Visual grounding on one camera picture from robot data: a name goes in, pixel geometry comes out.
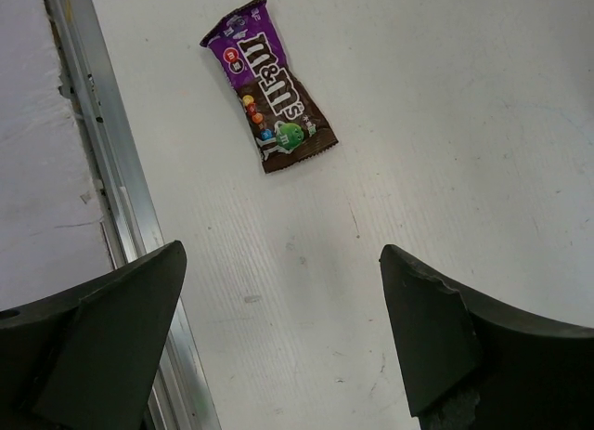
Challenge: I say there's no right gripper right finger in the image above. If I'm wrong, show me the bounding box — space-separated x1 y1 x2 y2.
380 244 593 429

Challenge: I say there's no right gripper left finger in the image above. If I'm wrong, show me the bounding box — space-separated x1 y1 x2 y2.
1 241 187 429

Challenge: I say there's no purple brown candy packet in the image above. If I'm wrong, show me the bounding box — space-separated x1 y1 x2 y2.
200 0 339 174

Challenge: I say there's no aluminium table frame rail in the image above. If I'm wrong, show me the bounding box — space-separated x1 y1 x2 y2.
46 0 221 429

